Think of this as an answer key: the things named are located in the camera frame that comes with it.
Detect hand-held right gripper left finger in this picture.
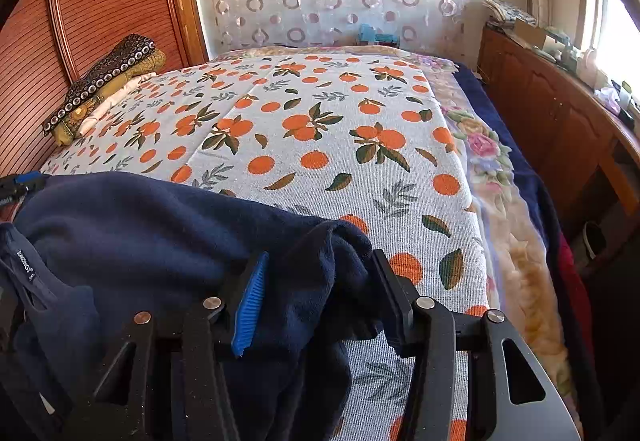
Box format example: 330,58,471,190
60,251,271,441

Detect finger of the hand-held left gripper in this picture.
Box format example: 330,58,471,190
0,172,49,202

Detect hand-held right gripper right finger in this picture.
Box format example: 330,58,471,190
370,248,583,441

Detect navy blue printed t-shirt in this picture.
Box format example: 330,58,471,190
0,171,388,441

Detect folded cream cloth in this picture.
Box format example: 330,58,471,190
79,72,157,132

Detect orange fruit print bed sheet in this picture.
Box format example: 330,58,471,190
39,52,497,441

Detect red cloth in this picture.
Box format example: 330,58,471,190
556,230,597,354

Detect wooden louvered wardrobe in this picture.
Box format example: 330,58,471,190
0,0,211,178

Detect floral blanket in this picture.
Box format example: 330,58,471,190
214,42,577,399

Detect navy blue blanket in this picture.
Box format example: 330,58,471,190
456,62,603,427

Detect long wooden cabinet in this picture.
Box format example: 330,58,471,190
476,25,640,227

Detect blue box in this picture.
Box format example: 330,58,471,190
357,23,402,48

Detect tissue pack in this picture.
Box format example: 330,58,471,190
596,85,622,110

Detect cardboard box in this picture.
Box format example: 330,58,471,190
512,18,549,48

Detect white jug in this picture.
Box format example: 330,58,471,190
576,47,599,78

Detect folded patterned cloths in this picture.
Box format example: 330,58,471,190
481,0,539,30

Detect window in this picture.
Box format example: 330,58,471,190
579,0,640,89

